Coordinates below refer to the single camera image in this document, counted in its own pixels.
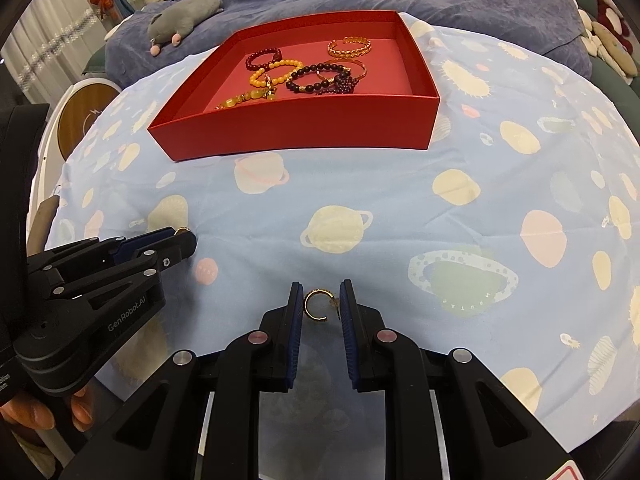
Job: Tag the white pebble plush cushion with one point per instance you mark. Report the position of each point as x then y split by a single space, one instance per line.
590 35

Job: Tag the red cardboard box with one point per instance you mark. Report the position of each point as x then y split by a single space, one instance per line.
300 130

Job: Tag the person's left hand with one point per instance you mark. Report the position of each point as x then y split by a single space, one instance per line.
30 412

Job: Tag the blue curtain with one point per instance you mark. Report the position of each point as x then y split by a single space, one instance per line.
122 7

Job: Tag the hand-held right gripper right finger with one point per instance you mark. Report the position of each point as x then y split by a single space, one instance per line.
350 335

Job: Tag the brown flat board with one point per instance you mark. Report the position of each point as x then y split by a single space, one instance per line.
42 225

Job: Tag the beige pebble plush cushion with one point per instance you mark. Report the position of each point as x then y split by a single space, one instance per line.
617 47

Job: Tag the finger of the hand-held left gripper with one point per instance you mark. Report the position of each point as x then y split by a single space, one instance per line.
140 242
175 252

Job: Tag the small gold hoop earring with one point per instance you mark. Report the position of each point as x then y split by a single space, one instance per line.
320 290
184 231

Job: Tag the grey plush toy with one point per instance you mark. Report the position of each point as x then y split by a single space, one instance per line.
185 15

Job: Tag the round wooden-top device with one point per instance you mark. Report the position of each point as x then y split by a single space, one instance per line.
82 120

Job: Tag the gold woven bangle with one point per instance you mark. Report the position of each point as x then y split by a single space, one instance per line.
350 54

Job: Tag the red monkey plush toy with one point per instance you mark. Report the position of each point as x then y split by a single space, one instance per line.
607 15

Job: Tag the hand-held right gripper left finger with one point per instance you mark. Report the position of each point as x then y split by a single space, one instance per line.
295 335

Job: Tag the white side table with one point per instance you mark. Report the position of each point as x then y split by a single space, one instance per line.
50 135

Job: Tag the white sheer curtain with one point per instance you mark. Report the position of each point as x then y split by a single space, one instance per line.
45 25

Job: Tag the light blue planet-print bedsheet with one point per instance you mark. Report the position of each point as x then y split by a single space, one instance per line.
400 210

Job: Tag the thin gold bangle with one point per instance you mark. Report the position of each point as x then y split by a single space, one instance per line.
364 70

